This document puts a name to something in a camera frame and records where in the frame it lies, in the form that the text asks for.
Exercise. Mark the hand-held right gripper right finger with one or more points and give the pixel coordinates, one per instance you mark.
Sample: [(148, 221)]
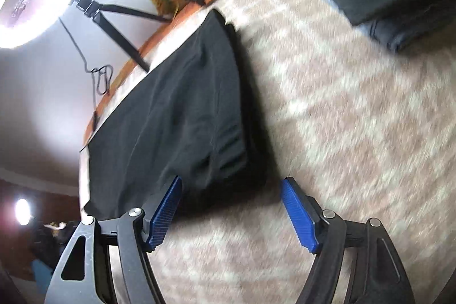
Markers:
[(298, 215)]

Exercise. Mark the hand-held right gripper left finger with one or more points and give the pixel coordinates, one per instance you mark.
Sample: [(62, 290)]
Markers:
[(164, 215)]

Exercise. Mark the black pants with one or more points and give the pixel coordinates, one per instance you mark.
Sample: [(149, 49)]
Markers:
[(171, 111)]

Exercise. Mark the beige checked blanket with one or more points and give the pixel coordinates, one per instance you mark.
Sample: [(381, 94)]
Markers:
[(320, 133)]

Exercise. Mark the round lamp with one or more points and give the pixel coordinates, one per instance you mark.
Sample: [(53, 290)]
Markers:
[(22, 208)]

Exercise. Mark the black tripod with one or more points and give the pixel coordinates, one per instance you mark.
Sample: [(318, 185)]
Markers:
[(114, 19)]

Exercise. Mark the dark blue folded cloth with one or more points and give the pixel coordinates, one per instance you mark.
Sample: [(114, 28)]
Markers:
[(402, 33)]

